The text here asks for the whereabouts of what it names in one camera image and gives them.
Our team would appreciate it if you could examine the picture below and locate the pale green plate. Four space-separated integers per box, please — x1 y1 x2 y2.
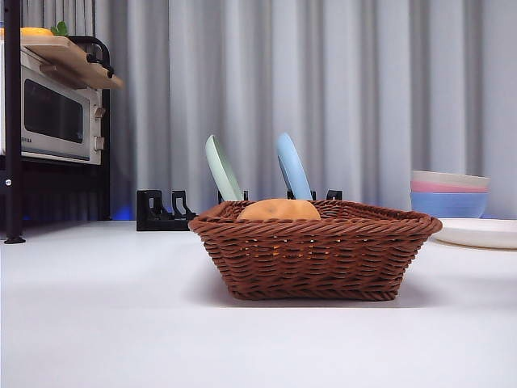
204 134 245 202

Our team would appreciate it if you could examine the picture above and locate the white toaster oven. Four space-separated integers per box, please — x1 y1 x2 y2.
0 44 104 166

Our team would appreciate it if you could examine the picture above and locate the brown woven wicker basket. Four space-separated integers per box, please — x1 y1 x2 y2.
187 198 444 302

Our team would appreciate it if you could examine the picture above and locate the black plastic dish rack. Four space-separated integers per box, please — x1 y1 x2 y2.
136 188 344 232

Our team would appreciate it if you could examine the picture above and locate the white shallow plate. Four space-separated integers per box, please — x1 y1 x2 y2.
431 217 517 250

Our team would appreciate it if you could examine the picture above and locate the yellow food item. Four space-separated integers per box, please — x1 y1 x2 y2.
19 26 56 37

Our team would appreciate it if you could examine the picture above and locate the cream bowl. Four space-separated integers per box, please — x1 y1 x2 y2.
411 169 491 189

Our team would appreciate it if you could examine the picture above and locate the blue bowl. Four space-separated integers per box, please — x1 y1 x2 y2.
410 191 490 220

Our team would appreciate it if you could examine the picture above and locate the black metal shelf frame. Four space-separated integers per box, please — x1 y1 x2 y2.
0 0 112 243

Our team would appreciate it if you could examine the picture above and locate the light blue plate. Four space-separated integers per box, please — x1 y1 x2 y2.
275 131 315 201

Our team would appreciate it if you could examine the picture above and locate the wooden cutting board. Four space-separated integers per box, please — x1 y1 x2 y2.
19 35 124 90

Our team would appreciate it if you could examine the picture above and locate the grey pleated curtain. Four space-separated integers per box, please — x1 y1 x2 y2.
22 0 517 222

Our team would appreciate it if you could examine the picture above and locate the pink bowl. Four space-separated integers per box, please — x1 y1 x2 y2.
410 179 490 194

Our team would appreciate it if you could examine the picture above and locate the brown potato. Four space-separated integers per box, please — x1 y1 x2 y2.
237 197 322 221

